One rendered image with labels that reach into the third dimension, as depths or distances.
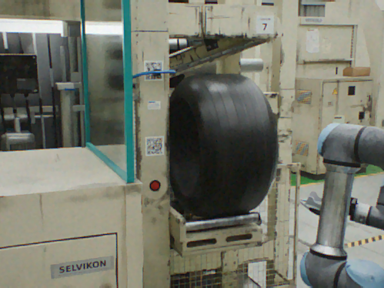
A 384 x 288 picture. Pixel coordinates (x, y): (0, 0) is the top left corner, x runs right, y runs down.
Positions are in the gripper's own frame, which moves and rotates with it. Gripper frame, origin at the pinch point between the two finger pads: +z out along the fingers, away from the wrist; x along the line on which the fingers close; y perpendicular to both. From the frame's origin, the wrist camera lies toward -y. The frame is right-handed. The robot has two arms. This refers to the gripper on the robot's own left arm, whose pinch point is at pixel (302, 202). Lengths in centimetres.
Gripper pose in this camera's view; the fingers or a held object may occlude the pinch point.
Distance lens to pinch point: 213.6
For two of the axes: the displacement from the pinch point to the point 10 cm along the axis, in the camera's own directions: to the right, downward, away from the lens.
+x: -4.8, 4.8, -7.3
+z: -8.8, -2.2, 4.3
